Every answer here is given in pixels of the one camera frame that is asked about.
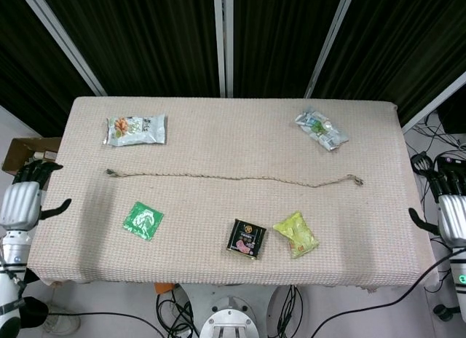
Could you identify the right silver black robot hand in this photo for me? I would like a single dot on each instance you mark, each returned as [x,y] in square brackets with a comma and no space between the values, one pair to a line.
[449,210]

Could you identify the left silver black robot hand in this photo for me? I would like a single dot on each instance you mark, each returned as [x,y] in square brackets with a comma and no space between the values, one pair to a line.
[25,203]

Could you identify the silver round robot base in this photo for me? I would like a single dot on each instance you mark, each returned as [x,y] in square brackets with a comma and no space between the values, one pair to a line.
[228,321]

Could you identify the brown cardboard box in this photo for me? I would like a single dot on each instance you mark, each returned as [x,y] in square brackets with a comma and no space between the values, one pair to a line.
[22,148]

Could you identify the black power strip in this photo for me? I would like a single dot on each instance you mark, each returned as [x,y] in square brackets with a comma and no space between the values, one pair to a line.
[421,163]

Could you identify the green square sachet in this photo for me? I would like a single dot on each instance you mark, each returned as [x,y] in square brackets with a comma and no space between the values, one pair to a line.
[142,221]

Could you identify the white sneaker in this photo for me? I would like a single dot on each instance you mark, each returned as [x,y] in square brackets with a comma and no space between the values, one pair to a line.
[62,323]

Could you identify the white snack bag orange print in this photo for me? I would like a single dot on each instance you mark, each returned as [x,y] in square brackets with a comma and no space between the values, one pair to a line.
[136,129]

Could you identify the clear snack bag right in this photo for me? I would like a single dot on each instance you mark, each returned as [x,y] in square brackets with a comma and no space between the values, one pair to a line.
[322,128]

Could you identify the yellow green snack packet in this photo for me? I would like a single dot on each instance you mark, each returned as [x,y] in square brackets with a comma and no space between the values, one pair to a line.
[298,236]

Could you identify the orange tape piece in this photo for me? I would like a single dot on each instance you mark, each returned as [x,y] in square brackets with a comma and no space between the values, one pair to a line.
[163,287]

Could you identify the black snack packet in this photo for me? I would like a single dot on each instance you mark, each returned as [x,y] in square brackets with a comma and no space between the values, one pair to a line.
[246,237]

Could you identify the beige woven tablecloth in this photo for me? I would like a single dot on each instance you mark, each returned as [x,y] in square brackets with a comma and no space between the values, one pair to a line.
[233,152]

